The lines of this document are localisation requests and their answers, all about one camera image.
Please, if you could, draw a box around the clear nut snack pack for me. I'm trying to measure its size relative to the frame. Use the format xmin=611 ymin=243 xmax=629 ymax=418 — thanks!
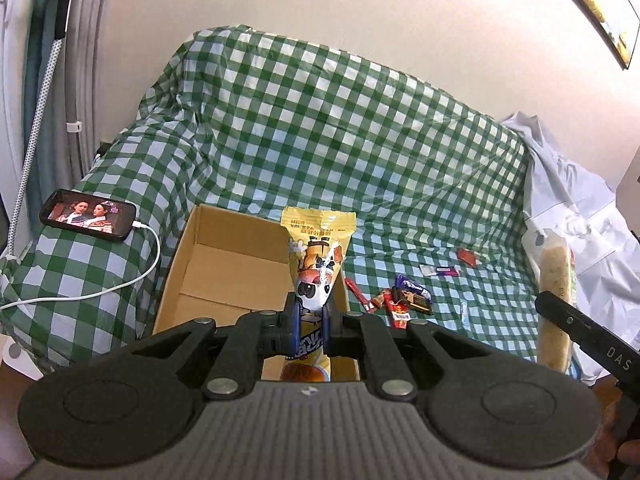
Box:
xmin=535 ymin=230 xmax=577 ymax=373

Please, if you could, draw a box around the large red snack packet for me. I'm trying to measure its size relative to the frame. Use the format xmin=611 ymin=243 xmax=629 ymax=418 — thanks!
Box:
xmin=383 ymin=289 xmax=411 ymax=330

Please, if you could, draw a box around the yellow cow snack bar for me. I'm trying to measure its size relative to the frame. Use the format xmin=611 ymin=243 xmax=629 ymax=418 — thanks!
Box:
xmin=280 ymin=206 xmax=357 ymax=382

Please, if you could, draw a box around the purple chocolate wrapper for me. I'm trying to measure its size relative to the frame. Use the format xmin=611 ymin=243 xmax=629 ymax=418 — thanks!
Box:
xmin=395 ymin=274 xmax=432 ymax=301

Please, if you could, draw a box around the dark brown chocolate bar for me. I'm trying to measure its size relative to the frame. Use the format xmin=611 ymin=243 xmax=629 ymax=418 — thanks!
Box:
xmin=392 ymin=287 xmax=433 ymax=315

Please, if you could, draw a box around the white purple pink bar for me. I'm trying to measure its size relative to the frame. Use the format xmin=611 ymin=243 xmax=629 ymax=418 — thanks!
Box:
xmin=420 ymin=264 xmax=460 ymax=278

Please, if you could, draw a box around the light blue snack stick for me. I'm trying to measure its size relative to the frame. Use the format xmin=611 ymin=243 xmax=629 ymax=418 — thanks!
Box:
xmin=459 ymin=300 xmax=471 ymax=330

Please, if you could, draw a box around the red square sachet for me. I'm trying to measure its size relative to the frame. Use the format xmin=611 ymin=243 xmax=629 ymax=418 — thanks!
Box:
xmin=457 ymin=248 xmax=480 ymax=268

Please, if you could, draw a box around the small red candy pack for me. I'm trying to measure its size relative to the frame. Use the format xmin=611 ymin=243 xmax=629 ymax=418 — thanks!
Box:
xmin=371 ymin=288 xmax=396 ymax=312

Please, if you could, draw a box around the person's right hand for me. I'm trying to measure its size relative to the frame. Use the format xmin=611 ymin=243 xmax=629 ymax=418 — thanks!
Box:
xmin=586 ymin=401 xmax=639 ymax=479

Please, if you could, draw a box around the thin red snack stick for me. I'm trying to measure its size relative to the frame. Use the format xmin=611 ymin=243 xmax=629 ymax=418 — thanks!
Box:
xmin=344 ymin=278 xmax=375 ymax=313

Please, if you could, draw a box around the brown cardboard box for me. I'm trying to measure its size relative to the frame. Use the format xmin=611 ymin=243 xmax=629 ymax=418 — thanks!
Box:
xmin=154 ymin=205 xmax=359 ymax=382

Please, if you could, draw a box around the green checkered sofa cover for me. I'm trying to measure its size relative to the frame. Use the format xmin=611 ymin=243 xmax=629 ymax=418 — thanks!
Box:
xmin=1 ymin=25 xmax=538 ymax=370

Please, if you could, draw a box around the black smartphone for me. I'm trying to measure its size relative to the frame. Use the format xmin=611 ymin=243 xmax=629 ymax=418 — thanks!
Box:
xmin=39 ymin=188 xmax=137 ymax=242

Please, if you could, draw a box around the grey curtain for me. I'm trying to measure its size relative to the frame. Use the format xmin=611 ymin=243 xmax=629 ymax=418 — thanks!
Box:
xmin=23 ymin=0 xmax=104 ymax=221

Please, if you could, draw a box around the white charging cable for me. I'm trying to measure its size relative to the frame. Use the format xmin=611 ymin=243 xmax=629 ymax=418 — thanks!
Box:
xmin=0 ymin=221 xmax=163 ymax=311

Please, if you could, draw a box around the braided steamer hose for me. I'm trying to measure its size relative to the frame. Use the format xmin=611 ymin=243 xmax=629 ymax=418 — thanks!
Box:
xmin=4 ymin=34 xmax=66 ymax=256

